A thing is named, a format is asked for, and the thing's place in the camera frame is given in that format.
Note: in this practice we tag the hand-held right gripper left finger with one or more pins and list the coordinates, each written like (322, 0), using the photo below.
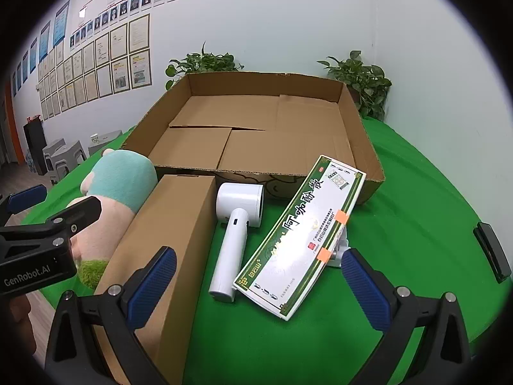
(150, 288)

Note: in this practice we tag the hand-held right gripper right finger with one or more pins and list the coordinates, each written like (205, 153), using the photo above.
(366, 288)

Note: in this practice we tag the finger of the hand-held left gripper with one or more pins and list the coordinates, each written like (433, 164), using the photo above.
(28, 198)
(82, 212)

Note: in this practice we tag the pink and teal plush toy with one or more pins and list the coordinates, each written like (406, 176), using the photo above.
(120, 192)

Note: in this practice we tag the long brown cardboard box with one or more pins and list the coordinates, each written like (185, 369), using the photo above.
(172, 248)

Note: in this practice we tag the white folding phone stand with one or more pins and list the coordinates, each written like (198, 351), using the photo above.
(338, 248)

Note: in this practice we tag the white handheld hair dryer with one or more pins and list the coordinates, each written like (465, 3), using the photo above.
(228, 256)

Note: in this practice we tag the green and white medicine box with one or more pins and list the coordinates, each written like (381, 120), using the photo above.
(296, 240)

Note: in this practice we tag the large cardboard tray box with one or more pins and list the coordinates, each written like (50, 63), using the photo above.
(280, 140)

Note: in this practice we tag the person's left hand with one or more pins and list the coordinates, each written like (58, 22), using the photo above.
(19, 321)

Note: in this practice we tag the grey plastic stool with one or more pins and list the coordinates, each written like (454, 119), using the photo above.
(108, 140)
(66, 162)
(52, 147)

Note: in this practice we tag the black cabinet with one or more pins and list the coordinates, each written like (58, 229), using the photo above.
(35, 146)

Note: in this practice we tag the white paper cup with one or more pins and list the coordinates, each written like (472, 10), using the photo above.
(94, 139)

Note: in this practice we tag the green tablecloth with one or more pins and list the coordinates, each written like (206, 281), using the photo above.
(421, 228)

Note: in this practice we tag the leafy green potted plant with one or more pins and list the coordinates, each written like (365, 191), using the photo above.
(200, 64)
(360, 80)

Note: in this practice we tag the orange door frame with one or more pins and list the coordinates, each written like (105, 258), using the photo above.
(14, 128)

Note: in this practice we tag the wall of framed certificates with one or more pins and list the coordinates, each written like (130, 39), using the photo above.
(120, 60)

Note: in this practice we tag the row of blue wall posters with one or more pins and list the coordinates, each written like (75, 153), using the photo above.
(61, 24)

